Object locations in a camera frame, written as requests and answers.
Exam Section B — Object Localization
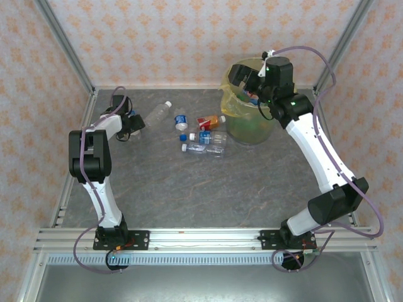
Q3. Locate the capless clear Pepsi-label bottle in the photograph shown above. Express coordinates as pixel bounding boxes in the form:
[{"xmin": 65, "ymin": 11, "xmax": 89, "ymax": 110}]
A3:
[{"xmin": 174, "ymin": 108, "xmax": 190, "ymax": 131}]

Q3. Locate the grey metal panel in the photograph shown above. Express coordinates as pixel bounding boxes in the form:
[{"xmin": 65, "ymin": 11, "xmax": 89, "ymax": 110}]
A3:
[{"xmin": 17, "ymin": 251, "xmax": 390, "ymax": 302}]

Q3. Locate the aluminium corner post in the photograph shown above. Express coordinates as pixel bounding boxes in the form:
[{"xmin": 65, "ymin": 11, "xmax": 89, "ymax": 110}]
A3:
[
  {"xmin": 33, "ymin": 0, "xmax": 97, "ymax": 95},
  {"xmin": 314, "ymin": 0, "xmax": 374, "ymax": 94}
]

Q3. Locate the aluminium front mounting rail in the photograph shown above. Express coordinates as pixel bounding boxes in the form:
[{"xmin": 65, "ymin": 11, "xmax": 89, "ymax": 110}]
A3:
[{"xmin": 33, "ymin": 228, "xmax": 378, "ymax": 253}]

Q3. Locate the slotted grey cable duct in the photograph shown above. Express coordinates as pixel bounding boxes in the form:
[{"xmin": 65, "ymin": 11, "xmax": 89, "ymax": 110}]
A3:
[{"xmin": 46, "ymin": 253, "xmax": 286, "ymax": 267}]

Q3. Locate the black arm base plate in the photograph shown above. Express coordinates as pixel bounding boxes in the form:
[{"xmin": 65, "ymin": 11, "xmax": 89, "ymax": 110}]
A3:
[
  {"xmin": 259, "ymin": 230, "xmax": 314, "ymax": 251},
  {"xmin": 93, "ymin": 230, "xmax": 150, "ymax": 251}
]

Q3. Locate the yellow mesh waste bin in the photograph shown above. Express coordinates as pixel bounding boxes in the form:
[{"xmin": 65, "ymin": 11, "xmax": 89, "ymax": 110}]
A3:
[{"xmin": 220, "ymin": 57, "xmax": 297, "ymax": 146}]

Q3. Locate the aluminium table back rail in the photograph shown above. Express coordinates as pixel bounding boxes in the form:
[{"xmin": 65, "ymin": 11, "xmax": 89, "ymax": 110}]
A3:
[{"xmin": 93, "ymin": 84, "xmax": 316, "ymax": 91}]

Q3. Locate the ribbed clear bottle white cap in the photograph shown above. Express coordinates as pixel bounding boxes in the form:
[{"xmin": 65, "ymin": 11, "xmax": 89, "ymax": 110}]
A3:
[{"xmin": 145, "ymin": 100, "xmax": 173, "ymax": 127}]

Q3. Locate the clear bottle grey neck ring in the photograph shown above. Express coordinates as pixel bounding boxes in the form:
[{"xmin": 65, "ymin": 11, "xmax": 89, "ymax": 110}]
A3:
[{"xmin": 181, "ymin": 143, "xmax": 225, "ymax": 158}]

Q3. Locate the yellow plastic bin liner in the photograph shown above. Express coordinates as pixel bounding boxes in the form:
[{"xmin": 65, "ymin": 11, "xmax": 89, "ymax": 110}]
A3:
[{"xmin": 220, "ymin": 57, "xmax": 297, "ymax": 118}]

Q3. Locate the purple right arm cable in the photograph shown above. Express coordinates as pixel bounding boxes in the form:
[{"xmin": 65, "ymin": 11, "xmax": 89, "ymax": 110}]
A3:
[{"xmin": 271, "ymin": 46, "xmax": 385, "ymax": 273}]

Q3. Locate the blue-label clear bottle white cap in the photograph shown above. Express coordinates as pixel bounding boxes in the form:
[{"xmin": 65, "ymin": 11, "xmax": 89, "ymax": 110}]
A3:
[{"xmin": 188, "ymin": 130, "xmax": 228, "ymax": 148}]

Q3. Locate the red orange label bottle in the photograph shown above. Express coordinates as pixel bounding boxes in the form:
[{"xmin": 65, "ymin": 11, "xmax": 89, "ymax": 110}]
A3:
[{"xmin": 196, "ymin": 114, "xmax": 227, "ymax": 132}]

